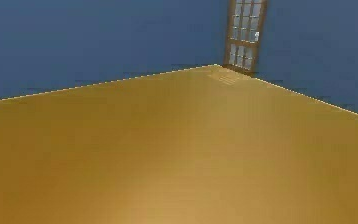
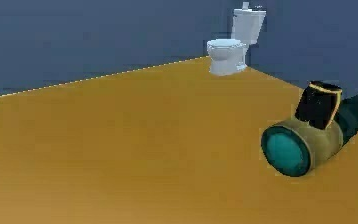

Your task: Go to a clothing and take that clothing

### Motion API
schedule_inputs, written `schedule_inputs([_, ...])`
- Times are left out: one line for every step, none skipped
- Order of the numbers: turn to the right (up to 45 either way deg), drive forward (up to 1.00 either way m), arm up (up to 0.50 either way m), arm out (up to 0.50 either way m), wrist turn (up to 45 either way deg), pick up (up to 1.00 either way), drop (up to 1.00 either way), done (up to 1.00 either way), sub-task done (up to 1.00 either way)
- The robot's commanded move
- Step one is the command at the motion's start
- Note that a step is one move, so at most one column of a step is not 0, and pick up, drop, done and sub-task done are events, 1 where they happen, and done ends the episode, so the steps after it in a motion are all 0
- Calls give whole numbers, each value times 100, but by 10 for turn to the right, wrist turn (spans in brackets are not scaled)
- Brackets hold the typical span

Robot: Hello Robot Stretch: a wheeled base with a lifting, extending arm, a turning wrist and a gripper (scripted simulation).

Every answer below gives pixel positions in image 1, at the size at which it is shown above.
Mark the brown glass-paned room door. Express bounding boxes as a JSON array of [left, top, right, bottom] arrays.
[[222, 0, 269, 76]]

